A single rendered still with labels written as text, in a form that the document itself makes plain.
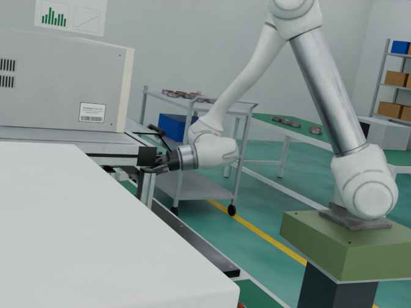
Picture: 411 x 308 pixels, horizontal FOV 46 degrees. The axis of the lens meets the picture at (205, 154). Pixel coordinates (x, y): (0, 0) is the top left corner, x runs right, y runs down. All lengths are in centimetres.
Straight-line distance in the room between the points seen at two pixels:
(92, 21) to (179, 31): 129
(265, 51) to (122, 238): 132
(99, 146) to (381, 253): 93
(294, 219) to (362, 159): 38
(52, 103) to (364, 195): 86
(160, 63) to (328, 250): 590
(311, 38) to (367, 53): 818
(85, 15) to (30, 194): 640
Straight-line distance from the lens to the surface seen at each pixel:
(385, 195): 144
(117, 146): 107
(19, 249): 33
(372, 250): 157
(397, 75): 845
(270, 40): 163
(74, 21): 676
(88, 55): 116
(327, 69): 146
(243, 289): 134
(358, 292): 180
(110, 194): 45
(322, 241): 159
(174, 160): 165
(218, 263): 141
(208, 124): 178
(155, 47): 718
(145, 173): 113
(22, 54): 113
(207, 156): 166
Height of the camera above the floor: 134
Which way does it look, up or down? 12 degrees down
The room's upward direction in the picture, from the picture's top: 9 degrees clockwise
